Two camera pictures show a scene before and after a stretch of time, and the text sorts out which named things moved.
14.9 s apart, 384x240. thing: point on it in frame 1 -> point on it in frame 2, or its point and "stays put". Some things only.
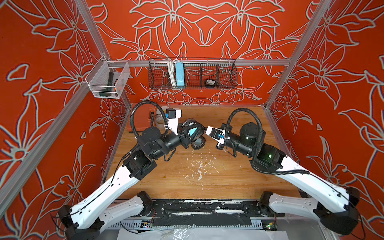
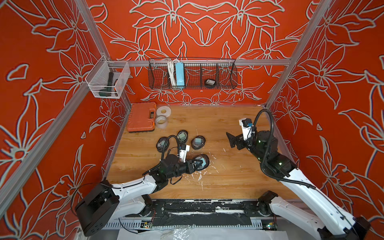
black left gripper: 184,138 -> 190,168
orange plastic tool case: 143,115 stays put
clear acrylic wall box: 107,79 stays put
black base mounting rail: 209,213 stays put
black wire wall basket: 192,73 stays put
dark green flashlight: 110,83 stays put
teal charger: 192,131 -> 204,163
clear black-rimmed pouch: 193,127 -> 202,161
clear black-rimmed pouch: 198,143 stays put
